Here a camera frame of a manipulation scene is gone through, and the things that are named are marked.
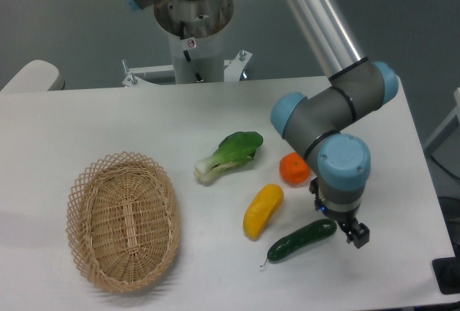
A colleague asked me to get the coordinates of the black cable on pedestal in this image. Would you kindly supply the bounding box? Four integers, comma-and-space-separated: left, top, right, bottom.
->
178, 19, 204, 84

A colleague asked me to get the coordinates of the white metal frame right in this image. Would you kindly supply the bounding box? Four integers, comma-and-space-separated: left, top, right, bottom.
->
423, 88, 459, 156

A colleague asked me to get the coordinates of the orange toy pumpkin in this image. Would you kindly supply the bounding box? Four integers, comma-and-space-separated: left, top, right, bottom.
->
279, 152, 311, 185

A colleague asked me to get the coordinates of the woven wicker basket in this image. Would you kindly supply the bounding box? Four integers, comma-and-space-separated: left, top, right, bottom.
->
66, 152, 180, 293

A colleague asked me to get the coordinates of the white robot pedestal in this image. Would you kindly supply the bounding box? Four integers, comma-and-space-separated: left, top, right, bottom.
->
122, 0, 252, 87

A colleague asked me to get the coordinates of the white chair armrest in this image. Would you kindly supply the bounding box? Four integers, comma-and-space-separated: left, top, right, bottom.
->
1, 60, 65, 94

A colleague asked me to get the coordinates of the yellow toy pepper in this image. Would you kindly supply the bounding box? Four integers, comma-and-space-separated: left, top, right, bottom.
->
243, 184, 284, 241

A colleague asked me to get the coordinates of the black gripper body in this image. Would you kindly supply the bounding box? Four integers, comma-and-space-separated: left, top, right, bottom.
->
315, 195, 359, 233

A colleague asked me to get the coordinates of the dark green cucumber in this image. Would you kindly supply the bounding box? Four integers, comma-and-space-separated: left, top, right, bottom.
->
261, 218, 337, 266

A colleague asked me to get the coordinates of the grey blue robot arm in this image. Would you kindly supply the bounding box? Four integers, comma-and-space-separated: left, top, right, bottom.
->
126, 0, 399, 248

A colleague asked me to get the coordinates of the green bok choy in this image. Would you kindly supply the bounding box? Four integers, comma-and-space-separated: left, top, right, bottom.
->
194, 131, 264, 184

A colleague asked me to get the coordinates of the black device at table edge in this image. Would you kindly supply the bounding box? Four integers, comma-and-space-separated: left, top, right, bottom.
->
432, 257, 459, 295

